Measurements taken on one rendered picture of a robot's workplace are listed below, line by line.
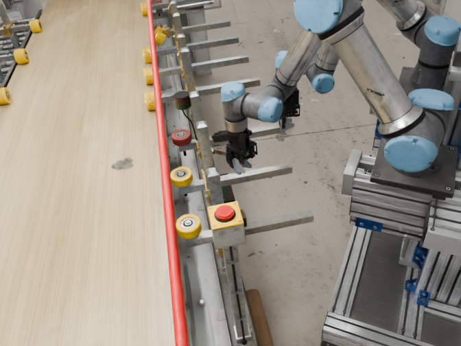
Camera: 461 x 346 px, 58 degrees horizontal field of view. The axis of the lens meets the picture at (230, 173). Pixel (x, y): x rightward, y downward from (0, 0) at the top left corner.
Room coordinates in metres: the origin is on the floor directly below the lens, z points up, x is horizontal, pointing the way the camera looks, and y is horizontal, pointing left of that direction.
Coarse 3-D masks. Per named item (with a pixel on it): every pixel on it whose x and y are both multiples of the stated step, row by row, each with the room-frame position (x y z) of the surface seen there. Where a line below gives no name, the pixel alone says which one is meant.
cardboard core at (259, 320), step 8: (248, 296) 1.17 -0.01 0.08; (256, 296) 1.17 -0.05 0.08; (256, 304) 1.12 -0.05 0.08; (256, 312) 1.08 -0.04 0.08; (264, 312) 1.09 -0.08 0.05; (256, 320) 1.04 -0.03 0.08; (264, 320) 1.04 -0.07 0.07; (256, 328) 1.00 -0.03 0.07; (264, 328) 1.00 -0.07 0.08; (264, 336) 0.95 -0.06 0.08; (264, 344) 0.92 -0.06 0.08; (272, 344) 0.93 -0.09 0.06
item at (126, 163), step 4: (120, 160) 1.28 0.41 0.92; (124, 160) 1.29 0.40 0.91; (128, 160) 1.29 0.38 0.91; (132, 160) 1.29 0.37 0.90; (116, 164) 1.27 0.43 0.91; (120, 164) 1.27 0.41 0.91; (124, 164) 1.26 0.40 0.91; (128, 164) 1.26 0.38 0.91; (132, 164) 1.27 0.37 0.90; (116, 168) 1.25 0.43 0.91; (120, 168) 1.25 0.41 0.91; (124, 168) 1.25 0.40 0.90; (128, 168) 1.25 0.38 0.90
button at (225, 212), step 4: (220, 208) 0.65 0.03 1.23; (224, 208) 0.65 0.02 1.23; (228, 208) 0.65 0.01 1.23; (232, 208) 0.65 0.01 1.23; (216, 212) 0.64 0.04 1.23; (220, 212) 0.64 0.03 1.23; (224, 212) 0.63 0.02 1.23; (228, 212) 0.63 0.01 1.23; (232, 212) 0.63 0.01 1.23; (220, 216) 0.62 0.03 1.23; (224, 216) 0.62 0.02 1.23; (228, 216) 0.62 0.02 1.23; (232, 216) 0.63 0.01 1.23
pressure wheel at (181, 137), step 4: (176, 132) 1.44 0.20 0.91; (180, 132) 1.43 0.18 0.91; (184, 132) 1.44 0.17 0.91; (188, 132) 1.43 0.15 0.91; (172, 136) 1.42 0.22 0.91; (176, 136) 1.42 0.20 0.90; (180, 136) 1.42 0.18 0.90; (184, 136) 1.41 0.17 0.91; (188, 136) 1.41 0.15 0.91; (172, 140) 1.41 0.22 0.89; (176, 140) 1.39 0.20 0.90; (180, 140) 1.39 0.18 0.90; (184, 140) 1.39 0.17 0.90; (188, 140) 1.40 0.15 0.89; (176, 144) 1.39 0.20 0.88; (180, 144) 1.39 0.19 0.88; (184, 144) 1.39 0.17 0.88; (184, 152) 1.42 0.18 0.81
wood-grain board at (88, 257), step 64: (64, 0) 3.47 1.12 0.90; (128, 0) 3.27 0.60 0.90; (64, 64) 2.27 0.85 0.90; (128, 64) 2.17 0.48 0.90; (0, 128) 1.66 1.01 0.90; (64, 128) 1.59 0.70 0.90; (128, 128) 1.53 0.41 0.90; (0, 192) 1.20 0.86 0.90; (64, 192) 1.16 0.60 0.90; (128, 192) 1.11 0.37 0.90; (0, 256) 0.89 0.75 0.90; (64, 256) 0.86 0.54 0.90; (128, 256) 0.82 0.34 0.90; (0, 320) 0.66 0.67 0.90; (64, 320) 0.63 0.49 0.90; (128, 320) 0.61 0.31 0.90
